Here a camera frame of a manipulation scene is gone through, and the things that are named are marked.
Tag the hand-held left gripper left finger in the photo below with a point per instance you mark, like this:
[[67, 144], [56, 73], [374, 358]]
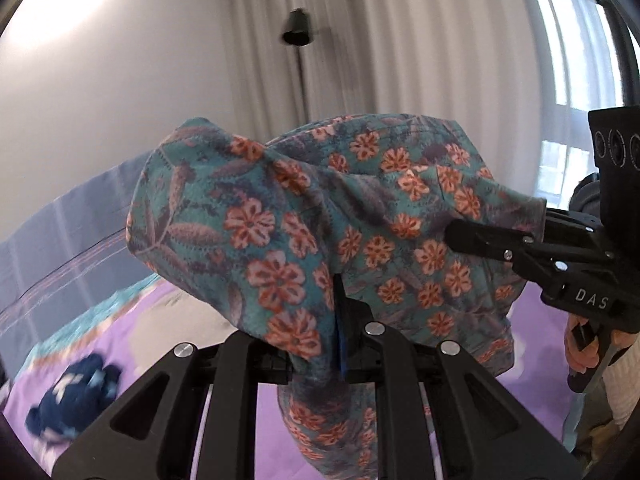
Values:
[[272, 367]]

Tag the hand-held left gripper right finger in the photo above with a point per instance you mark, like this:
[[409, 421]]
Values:
[[357, 355]]

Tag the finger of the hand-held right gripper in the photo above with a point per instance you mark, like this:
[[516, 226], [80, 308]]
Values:
[[480, 240], [570, 227]]

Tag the teal floral shirt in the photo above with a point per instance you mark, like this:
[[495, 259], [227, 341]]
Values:
[[260, 220]]

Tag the person's right forearm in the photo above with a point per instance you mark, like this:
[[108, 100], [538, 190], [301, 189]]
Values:
[[622, 390]]

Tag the person's right hand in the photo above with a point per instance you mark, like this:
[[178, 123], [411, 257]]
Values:
[[570, 347]]

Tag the beige folded garment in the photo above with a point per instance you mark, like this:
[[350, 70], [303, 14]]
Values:
[[175, 320]]

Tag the purple floral bedsheet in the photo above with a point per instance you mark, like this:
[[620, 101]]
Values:
[[537, 355]]

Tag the window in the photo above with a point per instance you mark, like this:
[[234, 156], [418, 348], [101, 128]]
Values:
[[565, 35]]

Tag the navy star print garment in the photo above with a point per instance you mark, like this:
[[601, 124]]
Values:
[[75, 395]]

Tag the white curtain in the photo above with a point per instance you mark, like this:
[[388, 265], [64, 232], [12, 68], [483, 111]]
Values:
[[425, 35]]

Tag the blue plaid quilt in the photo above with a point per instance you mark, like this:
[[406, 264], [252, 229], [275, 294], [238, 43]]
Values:
[[60, 240]]

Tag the black floor lamp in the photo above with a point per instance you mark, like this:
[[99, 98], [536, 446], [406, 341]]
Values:
[[297, 30]]

